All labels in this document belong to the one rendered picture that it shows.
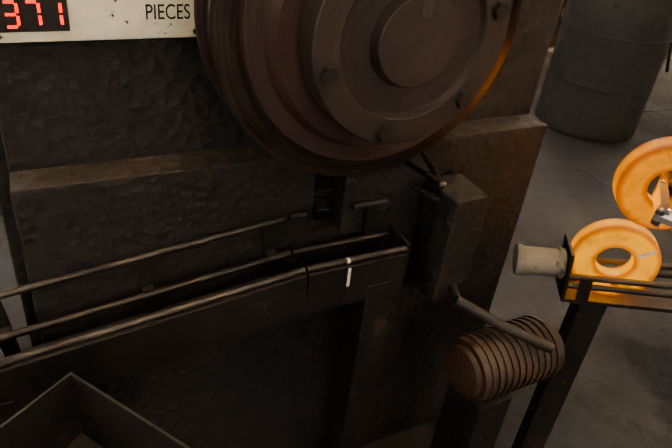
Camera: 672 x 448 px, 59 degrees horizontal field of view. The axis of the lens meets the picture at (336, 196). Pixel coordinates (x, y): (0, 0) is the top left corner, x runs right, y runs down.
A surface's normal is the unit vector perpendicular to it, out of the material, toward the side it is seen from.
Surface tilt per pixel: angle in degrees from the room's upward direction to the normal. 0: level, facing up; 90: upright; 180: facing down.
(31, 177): 0
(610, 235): 91
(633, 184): 93
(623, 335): 0
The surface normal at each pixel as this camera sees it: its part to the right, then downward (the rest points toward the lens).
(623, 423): 0.11, -0.85
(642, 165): -0.17, 0.54
